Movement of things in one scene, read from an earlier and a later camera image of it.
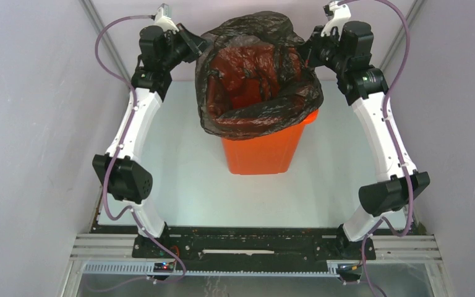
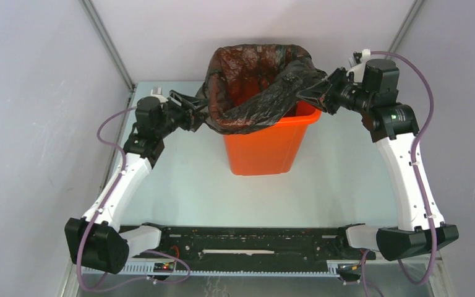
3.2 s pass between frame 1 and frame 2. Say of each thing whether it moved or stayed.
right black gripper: moved
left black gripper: moved
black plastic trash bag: moved
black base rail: stayed
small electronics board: stayed
